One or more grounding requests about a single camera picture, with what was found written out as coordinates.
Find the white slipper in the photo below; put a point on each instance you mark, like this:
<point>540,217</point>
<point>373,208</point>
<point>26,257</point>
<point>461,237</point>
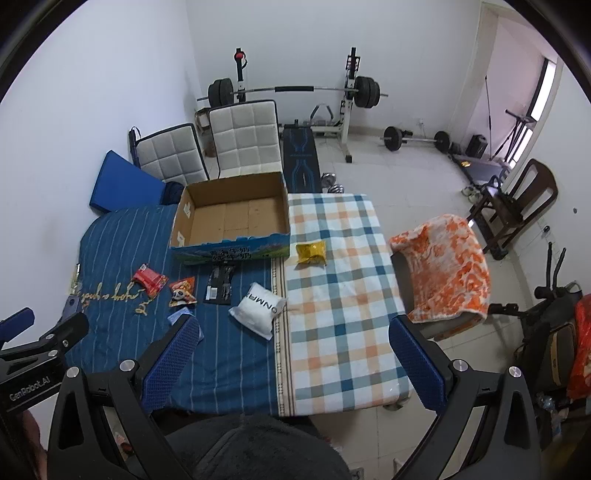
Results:
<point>466,191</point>
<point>476,195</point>

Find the clear water bottle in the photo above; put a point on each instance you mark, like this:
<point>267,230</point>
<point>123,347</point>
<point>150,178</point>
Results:
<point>549,408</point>

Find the dark wooden chair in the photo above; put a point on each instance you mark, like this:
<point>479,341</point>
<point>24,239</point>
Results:
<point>535,184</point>

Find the long barbell with black plates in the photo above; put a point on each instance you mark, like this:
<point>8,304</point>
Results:
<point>295,88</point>

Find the plaid blanket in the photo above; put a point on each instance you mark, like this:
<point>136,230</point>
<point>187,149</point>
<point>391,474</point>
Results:
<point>341,295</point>

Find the treadmill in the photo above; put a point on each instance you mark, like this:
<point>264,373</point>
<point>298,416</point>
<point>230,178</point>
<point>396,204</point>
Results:
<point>475,168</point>

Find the red snack packet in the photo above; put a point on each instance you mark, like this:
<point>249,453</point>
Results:
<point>148,279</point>

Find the short barbell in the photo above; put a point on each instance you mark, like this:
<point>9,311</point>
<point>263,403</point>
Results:
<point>393,137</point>

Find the orange plastic bag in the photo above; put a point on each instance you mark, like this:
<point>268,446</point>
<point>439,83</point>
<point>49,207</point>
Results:
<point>581,350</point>

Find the black weight bench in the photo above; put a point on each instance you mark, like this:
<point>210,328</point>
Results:
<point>300,157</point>

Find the white barbell rack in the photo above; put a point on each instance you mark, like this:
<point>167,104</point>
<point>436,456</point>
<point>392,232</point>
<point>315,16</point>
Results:
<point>345,124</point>

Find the black snack packet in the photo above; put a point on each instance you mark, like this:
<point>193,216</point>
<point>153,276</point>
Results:
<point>219,284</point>

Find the tall white padded chair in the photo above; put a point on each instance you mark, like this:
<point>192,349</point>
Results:
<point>247,138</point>

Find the chrome dumbbell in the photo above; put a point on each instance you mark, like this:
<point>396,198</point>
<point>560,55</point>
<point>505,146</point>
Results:
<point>337,189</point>
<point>328,178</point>

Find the orange panda snack packet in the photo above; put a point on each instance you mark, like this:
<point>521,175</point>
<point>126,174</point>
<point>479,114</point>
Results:
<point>182,291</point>

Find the cardboard box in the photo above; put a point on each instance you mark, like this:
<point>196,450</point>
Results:
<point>231,221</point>

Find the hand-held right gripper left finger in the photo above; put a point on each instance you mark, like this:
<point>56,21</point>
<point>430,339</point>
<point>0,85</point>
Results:
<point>170,362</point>

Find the black speaker box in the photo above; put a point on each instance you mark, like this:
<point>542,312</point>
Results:
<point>476,145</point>

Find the low white padded chair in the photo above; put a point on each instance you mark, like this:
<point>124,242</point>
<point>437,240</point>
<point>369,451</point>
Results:
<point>173,154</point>

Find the thin metal pole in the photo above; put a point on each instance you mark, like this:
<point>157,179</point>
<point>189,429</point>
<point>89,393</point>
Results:
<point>487,110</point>

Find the light blue soft packet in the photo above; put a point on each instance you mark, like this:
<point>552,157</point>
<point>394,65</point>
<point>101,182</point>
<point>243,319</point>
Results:
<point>175,317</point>

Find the black electric scooter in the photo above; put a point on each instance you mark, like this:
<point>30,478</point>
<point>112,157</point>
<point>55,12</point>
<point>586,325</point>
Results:
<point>549,323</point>

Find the yellow snack packet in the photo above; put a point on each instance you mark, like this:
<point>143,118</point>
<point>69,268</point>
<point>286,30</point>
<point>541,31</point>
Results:
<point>310,253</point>

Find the blue striped blanket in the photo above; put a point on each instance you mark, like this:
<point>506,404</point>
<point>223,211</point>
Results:
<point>231,369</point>

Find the window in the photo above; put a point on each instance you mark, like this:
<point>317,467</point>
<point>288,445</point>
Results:
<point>547,87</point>

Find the orange floral blanket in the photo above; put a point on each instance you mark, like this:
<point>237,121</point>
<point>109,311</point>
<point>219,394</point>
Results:
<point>445,267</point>

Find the person's dark trousers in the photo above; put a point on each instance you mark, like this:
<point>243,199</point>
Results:
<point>258,452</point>

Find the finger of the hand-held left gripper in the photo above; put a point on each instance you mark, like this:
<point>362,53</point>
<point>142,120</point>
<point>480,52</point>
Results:
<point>67,330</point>
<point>16,323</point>

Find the grey office chair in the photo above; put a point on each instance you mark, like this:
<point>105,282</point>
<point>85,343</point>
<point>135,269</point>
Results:
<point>401,281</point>

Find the stack of small weight plates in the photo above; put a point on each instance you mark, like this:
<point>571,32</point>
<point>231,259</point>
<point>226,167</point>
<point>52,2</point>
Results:
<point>455,147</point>

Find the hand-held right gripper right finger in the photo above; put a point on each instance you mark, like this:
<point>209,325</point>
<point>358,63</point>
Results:
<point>418,364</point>

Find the blue foam mat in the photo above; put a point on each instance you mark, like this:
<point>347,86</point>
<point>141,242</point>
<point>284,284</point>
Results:
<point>120,182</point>

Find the white soft packet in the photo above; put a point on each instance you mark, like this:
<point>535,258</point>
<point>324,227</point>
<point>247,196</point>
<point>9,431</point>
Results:
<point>256,310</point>

